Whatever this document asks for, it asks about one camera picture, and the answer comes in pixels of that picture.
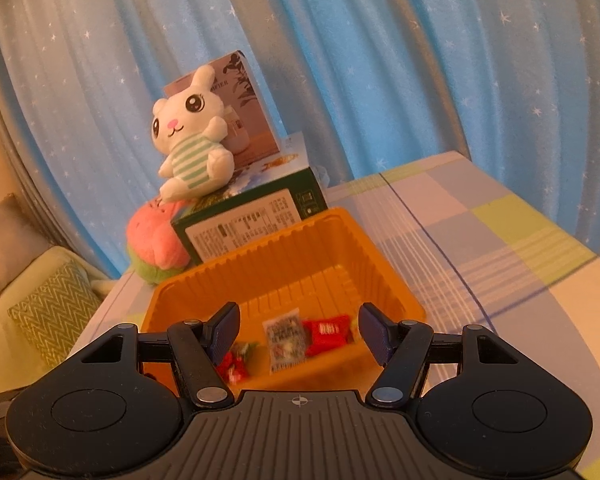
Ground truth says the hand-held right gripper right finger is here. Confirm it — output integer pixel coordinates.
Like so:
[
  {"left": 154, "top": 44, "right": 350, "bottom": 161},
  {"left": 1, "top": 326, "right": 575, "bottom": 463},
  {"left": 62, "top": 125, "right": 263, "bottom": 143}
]
[{"left": 357, "top": 302, "right": 518, "bottom": 409}]

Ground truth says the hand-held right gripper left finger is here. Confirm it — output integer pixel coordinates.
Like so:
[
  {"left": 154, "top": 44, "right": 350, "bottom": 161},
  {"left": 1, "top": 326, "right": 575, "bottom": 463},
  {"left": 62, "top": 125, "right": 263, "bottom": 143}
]
[{"left": 80, "top": 301, "right": 241, "bottom": 409}]

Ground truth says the red twist-wrapped candy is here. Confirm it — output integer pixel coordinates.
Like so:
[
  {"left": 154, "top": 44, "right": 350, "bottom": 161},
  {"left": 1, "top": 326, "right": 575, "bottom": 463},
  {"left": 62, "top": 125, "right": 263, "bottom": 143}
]
[{"left": 215, "top": 342, "right": 259, "bottom": 386}]

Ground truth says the red snack packet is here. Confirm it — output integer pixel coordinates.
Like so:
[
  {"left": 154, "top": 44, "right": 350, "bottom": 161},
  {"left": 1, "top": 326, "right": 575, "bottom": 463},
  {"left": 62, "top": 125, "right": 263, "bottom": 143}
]
[{"left": 302, "top": 314, "right": 356, "bottom": 359}]

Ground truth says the white printed snack packet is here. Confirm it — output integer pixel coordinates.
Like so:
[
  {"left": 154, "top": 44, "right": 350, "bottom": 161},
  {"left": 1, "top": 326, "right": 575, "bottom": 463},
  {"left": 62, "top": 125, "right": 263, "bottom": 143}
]
[{"left": 262, "top": 309, "right": 309, "bottom": 374}]

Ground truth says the orange plastic tray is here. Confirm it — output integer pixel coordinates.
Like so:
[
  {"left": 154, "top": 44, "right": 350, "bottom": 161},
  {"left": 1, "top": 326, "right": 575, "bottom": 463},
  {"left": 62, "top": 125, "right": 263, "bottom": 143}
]
[{"left": 140, "top": 206, "right": 427, "bottom": 396}]

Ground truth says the dark green cardboard box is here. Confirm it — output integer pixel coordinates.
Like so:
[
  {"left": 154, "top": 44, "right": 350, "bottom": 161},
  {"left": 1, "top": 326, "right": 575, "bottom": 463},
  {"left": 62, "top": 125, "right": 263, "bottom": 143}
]
[{"left": 171, "top": 167, "right": 329, "bottom": 267}]

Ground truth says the pink and green plush toy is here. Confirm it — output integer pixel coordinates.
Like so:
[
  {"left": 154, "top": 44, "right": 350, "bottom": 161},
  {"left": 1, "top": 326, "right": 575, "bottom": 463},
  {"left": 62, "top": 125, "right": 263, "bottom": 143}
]
[{"left": 125, "top": 199, "right": 193, "bottom": 286}]

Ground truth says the green chevron cushion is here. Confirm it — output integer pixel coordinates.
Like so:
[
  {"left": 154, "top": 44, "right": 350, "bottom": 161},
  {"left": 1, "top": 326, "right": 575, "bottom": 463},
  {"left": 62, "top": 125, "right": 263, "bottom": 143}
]
[{"left": 7, "top": 260, "right": 103, "bottom": 368}]

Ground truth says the grey satin cushion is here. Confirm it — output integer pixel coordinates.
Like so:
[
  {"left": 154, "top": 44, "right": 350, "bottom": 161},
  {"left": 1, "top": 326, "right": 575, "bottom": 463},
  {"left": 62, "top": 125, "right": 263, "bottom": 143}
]
[{"left": 0, "top": 192, "right": 51, "bottom": 301}]

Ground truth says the white striped plush rabbit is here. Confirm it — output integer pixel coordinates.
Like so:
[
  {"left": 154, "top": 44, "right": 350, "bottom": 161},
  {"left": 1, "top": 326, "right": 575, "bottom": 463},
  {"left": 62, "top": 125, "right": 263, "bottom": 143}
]
[{"left": 151, "top": 64, "right": 236, "bottom": 204}]

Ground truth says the brown picture box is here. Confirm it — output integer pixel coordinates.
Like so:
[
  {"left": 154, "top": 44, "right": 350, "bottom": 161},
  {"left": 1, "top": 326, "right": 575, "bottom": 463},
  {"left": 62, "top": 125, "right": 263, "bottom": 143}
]
[{"left": 163, "top": 50, "right": 282, "bottom": 168}]

